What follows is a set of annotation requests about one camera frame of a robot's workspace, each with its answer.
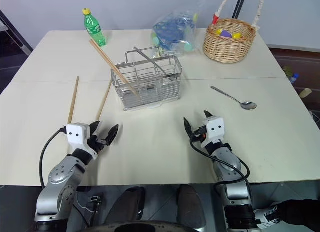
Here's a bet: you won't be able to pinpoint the black pole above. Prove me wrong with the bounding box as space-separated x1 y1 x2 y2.
231 0 249 19

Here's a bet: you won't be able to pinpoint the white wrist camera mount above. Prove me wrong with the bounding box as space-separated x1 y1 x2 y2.
65 122 99 160
200 115 225 147

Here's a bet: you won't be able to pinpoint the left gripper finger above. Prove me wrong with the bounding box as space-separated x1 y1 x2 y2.
104 123 120 146
89 120 101 138

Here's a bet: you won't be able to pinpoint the white sneaker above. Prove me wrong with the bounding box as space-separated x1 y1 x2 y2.
253 201 281 229

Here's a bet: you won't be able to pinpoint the metal wire cutlery rack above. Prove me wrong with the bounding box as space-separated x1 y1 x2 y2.
110 46 183 112

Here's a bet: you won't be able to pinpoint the long-handled metal spoon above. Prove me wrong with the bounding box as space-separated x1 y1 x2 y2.
133 46 177 82

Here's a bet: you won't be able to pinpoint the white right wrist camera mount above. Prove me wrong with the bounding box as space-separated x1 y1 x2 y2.
200 115 225 147

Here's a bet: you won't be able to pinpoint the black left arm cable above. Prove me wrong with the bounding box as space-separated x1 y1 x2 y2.
39 126 68 188

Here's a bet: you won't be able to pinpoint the clear plastic bag of toys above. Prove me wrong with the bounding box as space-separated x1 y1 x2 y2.
150 1 205 55

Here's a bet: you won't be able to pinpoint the green plastic soda bottle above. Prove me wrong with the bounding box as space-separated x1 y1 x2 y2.
82 7 108 47

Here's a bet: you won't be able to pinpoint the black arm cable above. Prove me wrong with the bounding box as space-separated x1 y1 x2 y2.
39 126 68 188
189 135 252 190

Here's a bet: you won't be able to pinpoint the purple toy block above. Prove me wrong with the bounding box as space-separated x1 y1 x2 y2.
219 29 234 39

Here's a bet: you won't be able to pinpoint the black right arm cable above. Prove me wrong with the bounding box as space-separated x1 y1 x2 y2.
189 135 252 190

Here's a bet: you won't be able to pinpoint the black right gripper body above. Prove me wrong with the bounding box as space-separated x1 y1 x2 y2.
190 125 208 144

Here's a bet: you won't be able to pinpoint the dark metal frame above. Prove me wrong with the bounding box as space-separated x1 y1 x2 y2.
0 8 34 58

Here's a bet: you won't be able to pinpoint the wooden chopstick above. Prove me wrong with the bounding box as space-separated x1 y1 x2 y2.
96 79 113 121
89 40 139 97
67 75 80 124
90 38 140 95

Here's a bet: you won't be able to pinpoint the short metal spoon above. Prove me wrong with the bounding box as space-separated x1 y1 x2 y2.
210 85 258 110

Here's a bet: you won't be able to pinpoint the wicker basket with handle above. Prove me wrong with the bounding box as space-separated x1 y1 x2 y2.
202 0 268 64

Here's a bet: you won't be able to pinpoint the beige object on floor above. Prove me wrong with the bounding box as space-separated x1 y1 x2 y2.
299 87 313 99

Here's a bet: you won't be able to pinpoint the black trouser leg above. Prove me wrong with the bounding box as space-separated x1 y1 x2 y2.
274 198 320 232

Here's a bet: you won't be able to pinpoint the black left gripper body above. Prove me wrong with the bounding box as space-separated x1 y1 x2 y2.
87 135 108 153

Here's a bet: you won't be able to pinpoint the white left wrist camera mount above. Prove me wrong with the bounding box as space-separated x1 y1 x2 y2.
65 122 99 160

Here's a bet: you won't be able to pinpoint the loose cables under table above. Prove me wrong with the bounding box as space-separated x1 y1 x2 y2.
73 191 104 228

